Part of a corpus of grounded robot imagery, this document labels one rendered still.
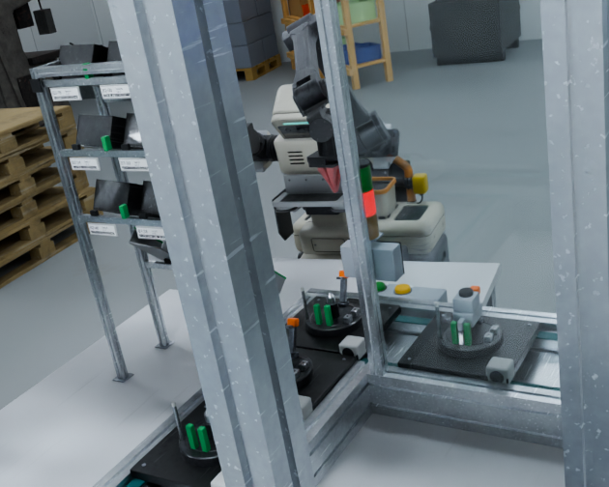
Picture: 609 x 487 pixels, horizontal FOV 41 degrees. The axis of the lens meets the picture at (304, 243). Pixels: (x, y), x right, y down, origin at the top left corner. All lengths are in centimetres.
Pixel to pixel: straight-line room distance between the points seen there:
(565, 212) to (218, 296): 21
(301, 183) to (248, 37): 811
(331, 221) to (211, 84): 227
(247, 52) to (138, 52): 1019
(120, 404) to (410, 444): 74
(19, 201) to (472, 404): 436
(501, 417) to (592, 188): 125
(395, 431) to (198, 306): 126
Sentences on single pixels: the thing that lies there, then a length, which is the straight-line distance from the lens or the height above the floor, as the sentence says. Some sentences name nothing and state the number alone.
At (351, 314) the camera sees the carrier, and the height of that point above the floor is 100.
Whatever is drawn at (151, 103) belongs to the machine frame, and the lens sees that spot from 49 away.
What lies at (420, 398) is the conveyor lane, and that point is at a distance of 174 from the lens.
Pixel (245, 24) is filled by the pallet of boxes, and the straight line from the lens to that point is 1066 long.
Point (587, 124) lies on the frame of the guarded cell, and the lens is 46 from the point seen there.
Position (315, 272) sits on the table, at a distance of 252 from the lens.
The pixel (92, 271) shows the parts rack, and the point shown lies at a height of 117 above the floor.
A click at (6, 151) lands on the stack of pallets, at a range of 557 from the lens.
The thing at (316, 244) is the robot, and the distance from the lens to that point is 277.
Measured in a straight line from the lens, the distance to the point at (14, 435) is 210.
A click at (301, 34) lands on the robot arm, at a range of 223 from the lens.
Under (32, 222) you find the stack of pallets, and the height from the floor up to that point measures 28.
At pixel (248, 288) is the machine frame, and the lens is 51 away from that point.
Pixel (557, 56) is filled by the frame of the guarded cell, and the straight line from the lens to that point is 45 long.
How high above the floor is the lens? 188
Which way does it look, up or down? 22 degrees down
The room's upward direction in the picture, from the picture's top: 10 degrees counter-clockwise
